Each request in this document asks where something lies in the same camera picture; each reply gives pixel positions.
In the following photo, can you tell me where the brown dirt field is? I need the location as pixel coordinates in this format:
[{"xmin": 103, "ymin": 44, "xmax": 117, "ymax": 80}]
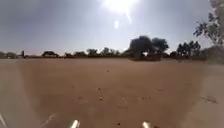
[{"xmin": 0, "ymin": 57, "xmax": 224, "ymax": 128}]

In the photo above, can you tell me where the row of distant trees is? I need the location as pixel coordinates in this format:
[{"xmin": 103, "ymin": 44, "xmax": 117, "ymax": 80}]
[{"xmin": 0, "ymin": 40, "xmax": 208, "ymax": 62}]

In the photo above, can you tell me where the large dark tree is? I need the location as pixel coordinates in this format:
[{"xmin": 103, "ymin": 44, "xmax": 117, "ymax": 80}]
[{"xmin": 123, "ymin": 35, "xmax": 170, "ymax": 62}]

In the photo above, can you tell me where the robot's own part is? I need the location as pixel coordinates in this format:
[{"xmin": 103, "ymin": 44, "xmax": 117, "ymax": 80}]
[
  {"xmin": 142, "ymin": 121, "xmax": 152, "ymax": 128},
  {"xmin": 70, "ymin": 119, "xmax": 81, "ymax": 128}
]

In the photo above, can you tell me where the leafy tree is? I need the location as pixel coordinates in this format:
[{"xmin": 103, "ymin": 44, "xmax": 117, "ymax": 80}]
[{"xmin": 193, "ymin": 0, "xmax": 224, "ymax": 48}]

